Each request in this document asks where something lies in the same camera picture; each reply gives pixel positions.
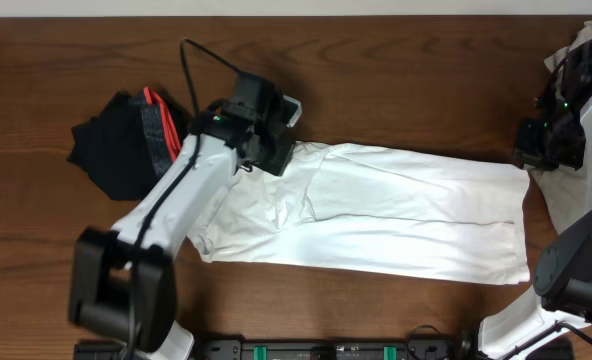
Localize black shorts with red waistband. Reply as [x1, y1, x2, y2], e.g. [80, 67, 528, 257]
[68, 87, 190, 201]

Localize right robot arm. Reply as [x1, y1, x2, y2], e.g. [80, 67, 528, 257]
[458, 39, 592, 359]

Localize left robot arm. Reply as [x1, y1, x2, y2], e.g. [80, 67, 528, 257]
[69, 72, 302, 359]

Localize white printed t-shirt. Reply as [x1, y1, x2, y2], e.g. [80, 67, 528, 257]
[190, 143, 530, 285]

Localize khaki beige garment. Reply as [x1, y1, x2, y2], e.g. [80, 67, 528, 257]
[526, 21, 592, 233]

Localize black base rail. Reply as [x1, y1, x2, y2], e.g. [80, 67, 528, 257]
[73, 335, 575, 360]

